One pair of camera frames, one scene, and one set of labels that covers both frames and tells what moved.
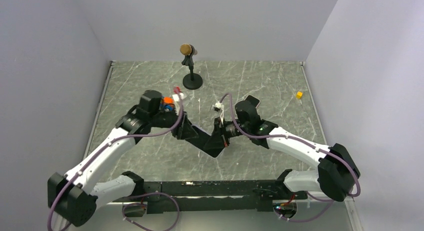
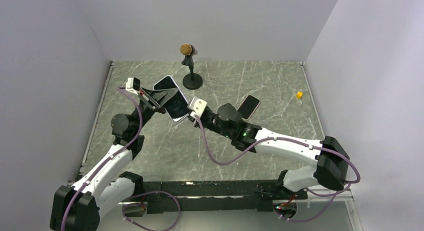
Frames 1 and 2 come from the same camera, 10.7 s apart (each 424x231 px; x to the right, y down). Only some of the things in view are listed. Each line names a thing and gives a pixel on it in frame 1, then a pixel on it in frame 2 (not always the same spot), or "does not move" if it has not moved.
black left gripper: [186, 130] to [161, 97]
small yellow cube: [299, 94] does not move
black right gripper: [219, 138] to [193, 119]
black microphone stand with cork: [191, 81] does not move
